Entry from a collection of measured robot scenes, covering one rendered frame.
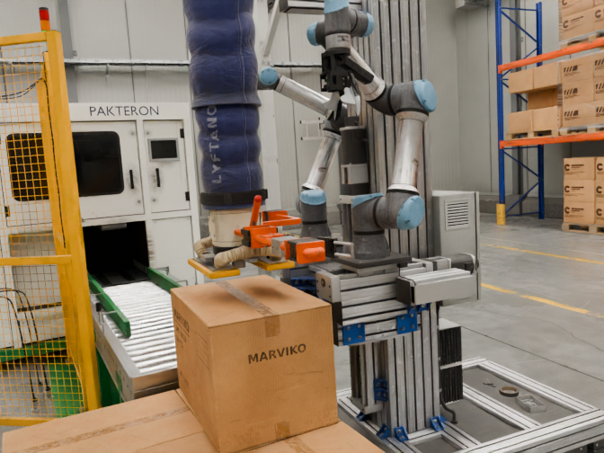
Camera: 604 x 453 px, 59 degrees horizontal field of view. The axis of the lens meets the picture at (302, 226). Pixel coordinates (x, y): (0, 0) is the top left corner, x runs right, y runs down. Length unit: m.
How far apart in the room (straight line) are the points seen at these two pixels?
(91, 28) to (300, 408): 10.17
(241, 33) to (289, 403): 1.18
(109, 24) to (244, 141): 9.74
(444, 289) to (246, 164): 0.82
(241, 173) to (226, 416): 0.76
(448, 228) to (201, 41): 1.21
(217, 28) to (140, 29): 9.67
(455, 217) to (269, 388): 1.08
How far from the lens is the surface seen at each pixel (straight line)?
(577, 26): 10.05
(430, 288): 1.96
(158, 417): 2.06
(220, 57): 1.81
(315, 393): 1.80
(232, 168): 1.79
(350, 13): 1.72
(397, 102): 2.01
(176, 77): 11.38
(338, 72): 1.65
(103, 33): 11.39
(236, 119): 1.79
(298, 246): 1.28
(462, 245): 2.36
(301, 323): 1.70
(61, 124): 2.90
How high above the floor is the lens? 1.39
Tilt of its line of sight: 7 degrees down
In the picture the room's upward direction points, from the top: 4 degrees counter-clockwise
